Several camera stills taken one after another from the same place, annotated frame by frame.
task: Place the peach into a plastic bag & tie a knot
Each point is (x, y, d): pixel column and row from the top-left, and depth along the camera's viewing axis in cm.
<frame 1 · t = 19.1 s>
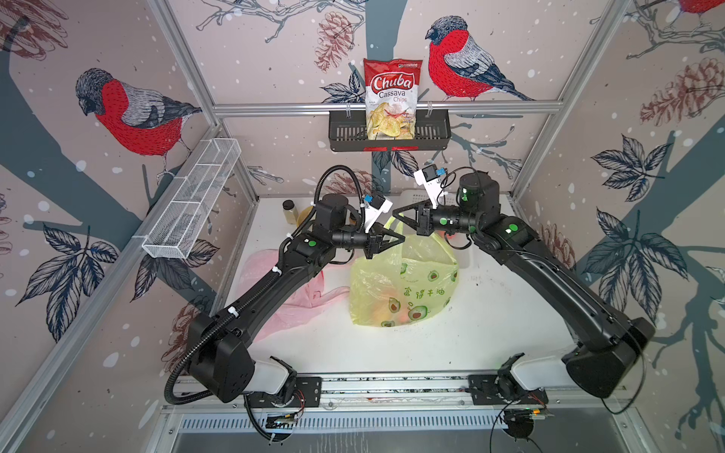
left hand: (406, 236, 67), fingers closed
right hand: (393, 213, 65), fingers closed
green plastic bag: (406, 280, 76), point 20 cm above the table
peach inside bag: (390, 309, 79), point 12 cm above the table

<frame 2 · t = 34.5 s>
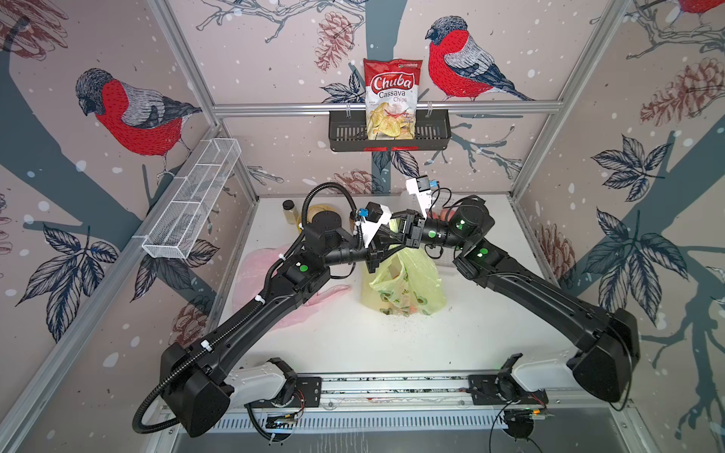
left hand: (410, 239, 61), fingers closed
right hand: (373, 226, 58), fingers closed
green plastic bag: (409, 281, 70), point 25 cm above the table
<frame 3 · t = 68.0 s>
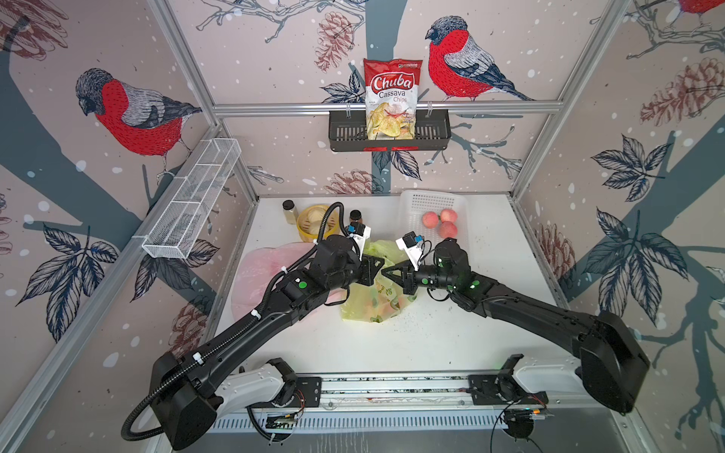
left hand: (388, 257, 71), fingers closed
right hand: (383, 271, 74), fingers closed
green plastic bag: (387, 297, 79), point 14 cm above the table
peach in crate: (447, 229, 106), point 5 cm above the table
peach with leaf: (430, 219, 109), point 5 cm above the table
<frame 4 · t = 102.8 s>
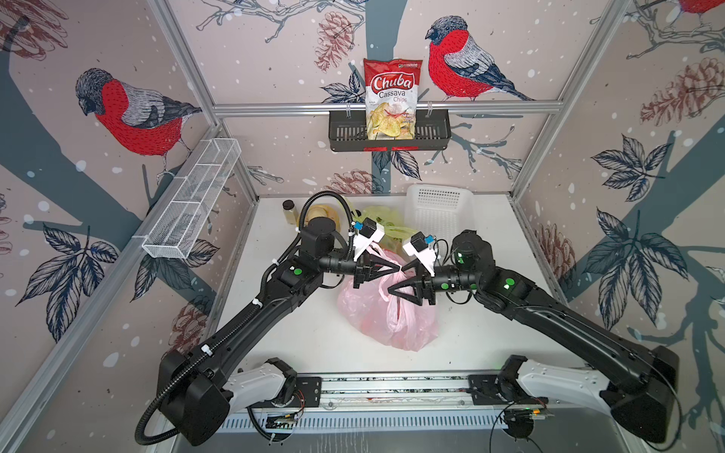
left hand: (399, 265, 62), fingers closed
right hand: (393, 282, 64), fingers open
green plastic bag: (395, 231, 92), point 16 cm above the table
pink plastic bag: (383, 315, 62), point 27 cm above the table
